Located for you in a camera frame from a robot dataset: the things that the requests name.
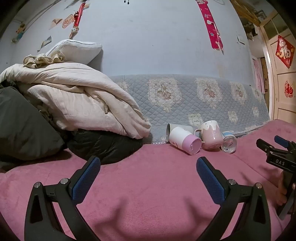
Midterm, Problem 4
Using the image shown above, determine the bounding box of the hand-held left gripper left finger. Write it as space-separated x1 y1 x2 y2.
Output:
24 156 101 241

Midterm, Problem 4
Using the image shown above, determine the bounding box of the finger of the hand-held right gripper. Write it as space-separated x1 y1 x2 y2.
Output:
274 136 296 151
256 138 275 154

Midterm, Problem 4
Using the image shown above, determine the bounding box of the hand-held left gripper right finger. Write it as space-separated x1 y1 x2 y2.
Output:
196 157 272 241

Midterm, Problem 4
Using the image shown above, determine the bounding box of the white and pink cup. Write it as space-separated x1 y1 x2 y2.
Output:
169 126 202 155

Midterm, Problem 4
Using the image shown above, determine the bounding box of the clear glass cup blue band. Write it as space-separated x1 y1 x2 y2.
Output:
221 131 238 154

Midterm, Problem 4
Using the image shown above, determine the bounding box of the grey and white cup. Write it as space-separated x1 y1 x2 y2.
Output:
165 123 194 143

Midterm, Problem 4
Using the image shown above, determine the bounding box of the person's right hand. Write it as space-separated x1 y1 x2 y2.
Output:
277 172 289 207

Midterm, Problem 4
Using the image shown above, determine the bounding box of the black puffer jacket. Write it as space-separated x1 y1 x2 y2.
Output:
66 130 144 165

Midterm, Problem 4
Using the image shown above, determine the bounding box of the pink mug with white drip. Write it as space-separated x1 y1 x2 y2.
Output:
194 120 224 150

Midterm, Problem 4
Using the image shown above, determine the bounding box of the red paper cutout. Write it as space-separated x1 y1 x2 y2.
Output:
284 80 295 98

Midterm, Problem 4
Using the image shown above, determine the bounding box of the pink bed sheet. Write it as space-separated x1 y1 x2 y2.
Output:
0 119 296 241

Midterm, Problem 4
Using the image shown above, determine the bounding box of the cream wooden door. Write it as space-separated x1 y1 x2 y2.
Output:
259 10 296 124

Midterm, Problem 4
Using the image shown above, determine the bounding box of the pink hanging cloth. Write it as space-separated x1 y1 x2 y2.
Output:
253 58 265 94

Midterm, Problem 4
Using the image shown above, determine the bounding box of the dark green blanket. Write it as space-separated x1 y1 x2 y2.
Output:
0 79 66 173

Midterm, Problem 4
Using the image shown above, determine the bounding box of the cream duvet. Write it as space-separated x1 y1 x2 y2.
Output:
0 62 152 139

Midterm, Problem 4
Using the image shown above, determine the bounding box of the blue quilted floral cover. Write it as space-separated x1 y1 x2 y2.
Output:
109 74 271 144

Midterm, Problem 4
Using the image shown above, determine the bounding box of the red diamond paper decoration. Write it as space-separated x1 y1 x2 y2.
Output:
275 35 296 69

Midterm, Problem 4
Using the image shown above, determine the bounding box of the beige crumpled cloth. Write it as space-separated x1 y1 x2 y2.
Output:
22 51 67 69

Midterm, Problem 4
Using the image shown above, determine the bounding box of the white pillow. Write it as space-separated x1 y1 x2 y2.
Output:
45 39 103 65

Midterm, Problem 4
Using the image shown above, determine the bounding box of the red hanging tassel ornament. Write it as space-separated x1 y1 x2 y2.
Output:
69 0 89 39

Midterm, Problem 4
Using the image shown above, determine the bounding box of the pink hanging wall banner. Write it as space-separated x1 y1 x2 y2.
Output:
195 0 224 55

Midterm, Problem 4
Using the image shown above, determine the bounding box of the small card wall sticker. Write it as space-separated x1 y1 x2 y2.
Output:
37 36 52 52

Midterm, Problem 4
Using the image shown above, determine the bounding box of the pink fan wall sticker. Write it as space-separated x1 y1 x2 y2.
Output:
62 14 75 29

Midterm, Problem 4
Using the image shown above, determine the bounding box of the beige fan wall sticker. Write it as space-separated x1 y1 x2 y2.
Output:
48 19 63 30

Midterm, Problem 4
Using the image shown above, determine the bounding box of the cartoon figure wall sticker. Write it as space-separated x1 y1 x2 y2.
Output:
11 22 26 44

